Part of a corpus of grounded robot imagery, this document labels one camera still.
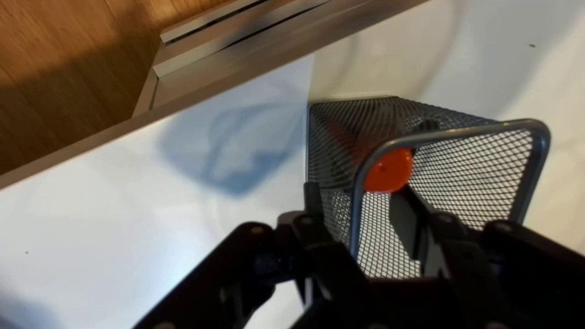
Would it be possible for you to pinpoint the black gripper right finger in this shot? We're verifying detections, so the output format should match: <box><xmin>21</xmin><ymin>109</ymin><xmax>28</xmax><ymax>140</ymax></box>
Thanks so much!
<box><xmin>390</xmin><ymin>184</ymin><xmax>585</xmax><ymax>329</ymax></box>

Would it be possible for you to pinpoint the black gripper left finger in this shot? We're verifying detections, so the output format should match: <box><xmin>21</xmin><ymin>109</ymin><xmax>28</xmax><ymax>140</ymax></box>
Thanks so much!
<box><xmin>136</xmin><ymin>180</ymin><xmax>392</xmax><ymax>329</ymax></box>

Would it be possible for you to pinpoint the gray mesh pen holder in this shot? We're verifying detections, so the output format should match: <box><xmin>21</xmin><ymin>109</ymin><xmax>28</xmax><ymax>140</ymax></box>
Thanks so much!
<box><xmin>304</xmin><ymin>94</ymin><xmax>555</xmax><ymax>281</ymax></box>

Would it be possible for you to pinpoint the gray bed frame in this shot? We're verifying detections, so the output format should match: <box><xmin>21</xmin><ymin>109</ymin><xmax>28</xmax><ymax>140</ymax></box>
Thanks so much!
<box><xmin>130</xmin><ymin>0</ymin><xmax>428</xmax><ymax>120</ymax></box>

